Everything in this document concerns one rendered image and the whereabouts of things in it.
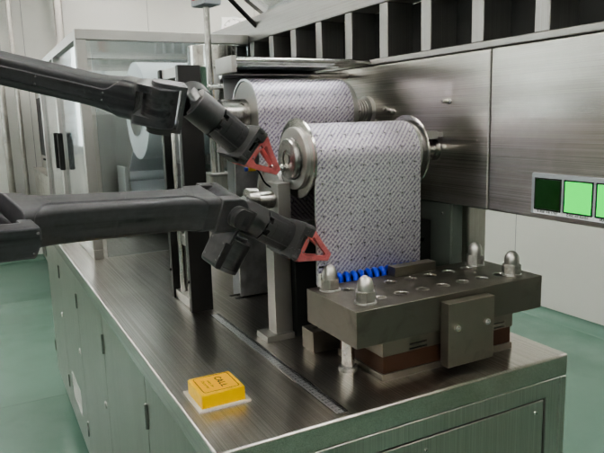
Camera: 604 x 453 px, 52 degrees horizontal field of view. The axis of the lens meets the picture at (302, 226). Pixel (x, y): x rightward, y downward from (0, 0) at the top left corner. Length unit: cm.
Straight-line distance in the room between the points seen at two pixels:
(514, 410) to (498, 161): 44
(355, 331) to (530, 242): 345
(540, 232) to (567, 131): 321
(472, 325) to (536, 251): 327
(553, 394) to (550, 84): 54
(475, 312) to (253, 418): 41
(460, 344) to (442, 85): 53
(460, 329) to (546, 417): 26
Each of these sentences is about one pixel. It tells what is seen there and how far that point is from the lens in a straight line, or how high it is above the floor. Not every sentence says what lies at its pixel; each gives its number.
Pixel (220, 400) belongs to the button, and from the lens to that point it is 98.
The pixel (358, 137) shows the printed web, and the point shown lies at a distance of 116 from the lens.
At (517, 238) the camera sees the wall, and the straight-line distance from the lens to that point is 444.
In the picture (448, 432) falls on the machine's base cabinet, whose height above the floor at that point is 82.
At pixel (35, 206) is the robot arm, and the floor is 123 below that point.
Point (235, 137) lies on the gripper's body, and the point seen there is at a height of 129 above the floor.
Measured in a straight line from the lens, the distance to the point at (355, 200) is 116.
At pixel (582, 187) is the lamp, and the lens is 108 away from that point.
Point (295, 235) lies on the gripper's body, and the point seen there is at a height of 113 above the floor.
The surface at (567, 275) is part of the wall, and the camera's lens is 421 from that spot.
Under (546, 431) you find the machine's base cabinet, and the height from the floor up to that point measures 76.
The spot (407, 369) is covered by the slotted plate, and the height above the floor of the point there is 91.
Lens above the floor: 133
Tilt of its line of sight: 10 degrees down
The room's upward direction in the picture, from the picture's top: 2 degrees counter-clockwise
